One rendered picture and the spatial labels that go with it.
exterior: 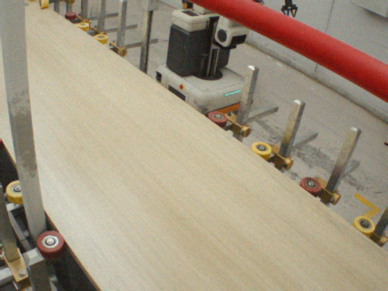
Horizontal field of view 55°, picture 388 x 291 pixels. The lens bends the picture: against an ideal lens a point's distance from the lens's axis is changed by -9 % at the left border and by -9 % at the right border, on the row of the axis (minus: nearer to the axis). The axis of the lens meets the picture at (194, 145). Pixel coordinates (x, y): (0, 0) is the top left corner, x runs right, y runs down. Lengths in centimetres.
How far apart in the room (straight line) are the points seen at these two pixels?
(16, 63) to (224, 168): 83
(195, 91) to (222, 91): 23
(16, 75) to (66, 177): 51
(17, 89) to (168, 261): 59
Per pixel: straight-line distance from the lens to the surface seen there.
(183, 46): 328
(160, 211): 124
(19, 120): 101
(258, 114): 190
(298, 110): 153
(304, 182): 147
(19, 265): 117
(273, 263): 117
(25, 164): 109
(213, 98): 322
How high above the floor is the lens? 178
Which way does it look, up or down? 35 degrees down
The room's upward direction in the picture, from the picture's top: 9 degrees clockwise
